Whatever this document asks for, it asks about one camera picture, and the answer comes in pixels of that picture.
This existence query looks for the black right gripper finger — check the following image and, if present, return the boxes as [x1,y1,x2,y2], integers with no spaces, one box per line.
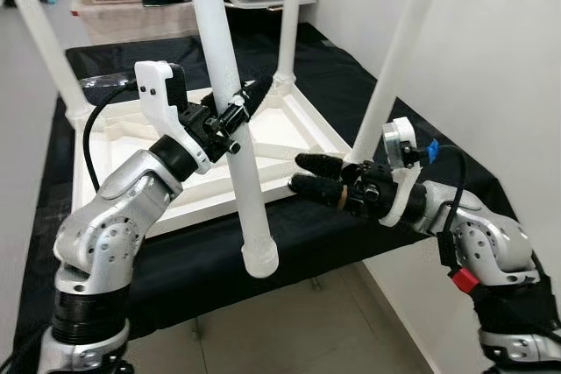
[295,152,353,179]
[289,173,352,210]

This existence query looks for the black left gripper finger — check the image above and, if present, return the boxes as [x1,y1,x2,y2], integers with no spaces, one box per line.
[226,74,275,128]

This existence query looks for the white plastic children table top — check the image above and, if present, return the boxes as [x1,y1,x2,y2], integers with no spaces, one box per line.
[68,72,352,239]

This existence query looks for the clear tape strip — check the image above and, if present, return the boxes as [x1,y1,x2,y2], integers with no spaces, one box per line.
[79,76,132,90]

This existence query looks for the beige woven mat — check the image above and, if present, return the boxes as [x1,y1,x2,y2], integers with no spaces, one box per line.
[75,0,290,42]

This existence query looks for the black tablecloth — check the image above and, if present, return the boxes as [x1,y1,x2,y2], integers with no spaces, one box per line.
[0,24,492,366]

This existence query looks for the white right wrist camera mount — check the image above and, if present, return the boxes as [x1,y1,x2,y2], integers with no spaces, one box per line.
[379,117,426,226]

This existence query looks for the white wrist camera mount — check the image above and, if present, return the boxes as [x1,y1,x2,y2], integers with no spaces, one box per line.
[379,117,426,226]
[133,60,216,173]

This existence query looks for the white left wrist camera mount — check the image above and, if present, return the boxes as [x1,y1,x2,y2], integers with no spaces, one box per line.
[133,60,216,173]

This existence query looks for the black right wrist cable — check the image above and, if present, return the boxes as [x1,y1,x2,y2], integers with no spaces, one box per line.
[425,142,470,235]

